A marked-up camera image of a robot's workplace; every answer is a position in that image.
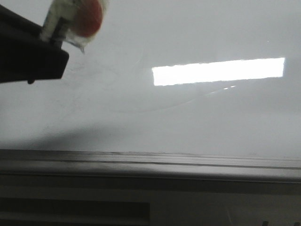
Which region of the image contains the white whiteboard marker with magnet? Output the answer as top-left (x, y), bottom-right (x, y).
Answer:
top-left (40, 0), bottom-right (109, 52)

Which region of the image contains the white whiteboard with metal frame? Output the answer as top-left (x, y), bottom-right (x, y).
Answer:
top-left (0, 0), bottom-right (301, 195)

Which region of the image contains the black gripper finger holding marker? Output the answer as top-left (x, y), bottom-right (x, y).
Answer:
top-left (0, 6), bottom-right (69, 84)

